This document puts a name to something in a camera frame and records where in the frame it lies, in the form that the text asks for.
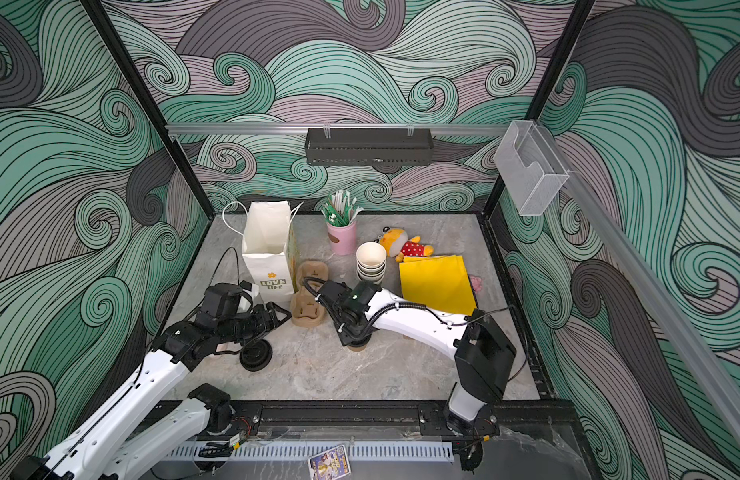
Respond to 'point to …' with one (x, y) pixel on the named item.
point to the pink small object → (476, 283)
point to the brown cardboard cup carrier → (306, 311)
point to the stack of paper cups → (371, 261)
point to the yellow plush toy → (399, 245)
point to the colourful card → (332, 464)
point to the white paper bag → (267, 259)
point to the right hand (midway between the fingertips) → (354, 333)
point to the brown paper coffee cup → (357, 348)
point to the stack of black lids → (256, 356)
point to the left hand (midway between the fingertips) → (286, 318)
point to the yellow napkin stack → (438, 281)
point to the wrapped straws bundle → (340, 210)
